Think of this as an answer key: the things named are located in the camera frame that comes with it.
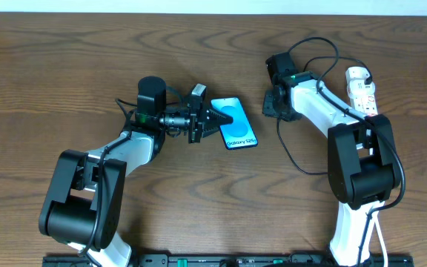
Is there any blue Galaxy smartphone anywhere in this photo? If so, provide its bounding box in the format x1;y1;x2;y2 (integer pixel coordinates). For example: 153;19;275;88
211;97;258;150

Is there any black charger cable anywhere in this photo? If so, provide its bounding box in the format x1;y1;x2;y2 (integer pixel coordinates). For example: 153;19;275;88
275;55;374;176

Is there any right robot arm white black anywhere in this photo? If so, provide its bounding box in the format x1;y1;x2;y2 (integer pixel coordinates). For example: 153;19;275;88
263;52;406;266

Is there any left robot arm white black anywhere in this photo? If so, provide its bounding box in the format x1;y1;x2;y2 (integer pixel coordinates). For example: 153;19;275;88
39;76;233;266

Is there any white power strip socket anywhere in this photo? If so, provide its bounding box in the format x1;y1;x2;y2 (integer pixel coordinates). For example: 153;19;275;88
345;66;378;116

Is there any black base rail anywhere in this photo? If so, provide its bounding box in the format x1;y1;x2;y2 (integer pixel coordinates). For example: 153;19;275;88
42;252;414;267

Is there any white power strip cord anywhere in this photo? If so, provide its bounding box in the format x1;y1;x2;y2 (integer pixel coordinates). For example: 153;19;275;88
371;213;389;267

